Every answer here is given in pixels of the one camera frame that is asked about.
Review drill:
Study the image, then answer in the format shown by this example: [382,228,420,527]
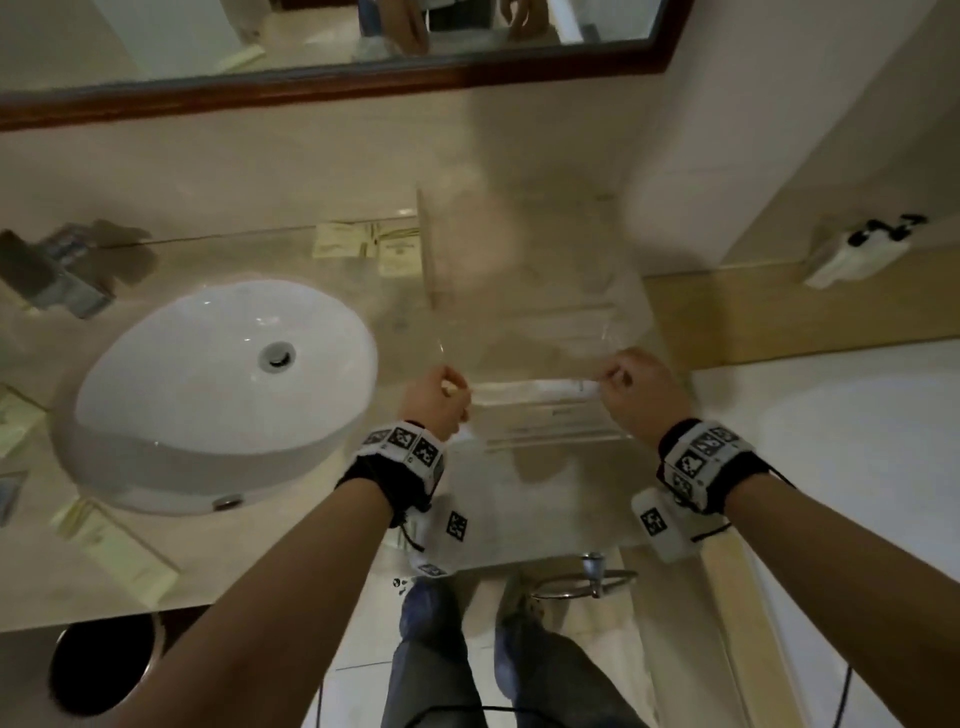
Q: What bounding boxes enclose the left wrist camera with markers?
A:
[335,420,471,579]

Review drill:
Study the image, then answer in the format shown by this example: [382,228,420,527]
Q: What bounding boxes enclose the person's right forearm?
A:
[722,472,960,728]

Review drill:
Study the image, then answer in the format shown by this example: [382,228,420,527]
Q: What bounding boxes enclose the white slim packet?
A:
[471,378,603,408]

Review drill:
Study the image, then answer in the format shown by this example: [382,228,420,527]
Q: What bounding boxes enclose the person's left hand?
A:
[401,365,472,444]

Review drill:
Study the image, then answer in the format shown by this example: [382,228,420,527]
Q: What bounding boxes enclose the white bathtub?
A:
[688,337,960,728]

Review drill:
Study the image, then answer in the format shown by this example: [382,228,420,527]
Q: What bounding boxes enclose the right wrist camera with markers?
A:
[630,417,775,565]

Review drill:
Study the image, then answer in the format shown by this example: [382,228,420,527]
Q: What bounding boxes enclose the wrist camera with markers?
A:
[335,420,471,579]
[630,417,775,565]

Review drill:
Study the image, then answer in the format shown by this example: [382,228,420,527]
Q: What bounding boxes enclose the chrome towel ring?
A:
[528,551,639,602]

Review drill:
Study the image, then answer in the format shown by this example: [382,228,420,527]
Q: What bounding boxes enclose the long cream amenity packet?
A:
[48,495,182,609]

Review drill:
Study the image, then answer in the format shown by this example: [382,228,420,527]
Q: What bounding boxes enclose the person's right hand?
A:
[600,348,695,447]

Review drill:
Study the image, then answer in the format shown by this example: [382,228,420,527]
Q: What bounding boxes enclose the wooden framed mirror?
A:
[0,0,696,133]

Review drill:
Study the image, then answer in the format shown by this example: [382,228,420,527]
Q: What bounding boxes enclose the black round trash bin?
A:
[48,611,167,719]

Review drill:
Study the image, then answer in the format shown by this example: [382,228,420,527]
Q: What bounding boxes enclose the clear plastic tray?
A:
[414,186,663,453]

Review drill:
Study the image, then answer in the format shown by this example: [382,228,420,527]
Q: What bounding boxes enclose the person's legs in jeans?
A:
[378,576,648,728]

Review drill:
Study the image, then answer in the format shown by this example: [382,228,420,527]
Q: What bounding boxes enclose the white holder with black caps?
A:
[801,213,931,291]

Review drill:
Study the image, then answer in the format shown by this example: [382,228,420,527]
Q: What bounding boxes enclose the white oval sink basin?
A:
[48,279,381,517]

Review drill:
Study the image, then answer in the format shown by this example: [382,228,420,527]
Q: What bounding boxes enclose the person's left forearm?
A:
[112,476,396,728]

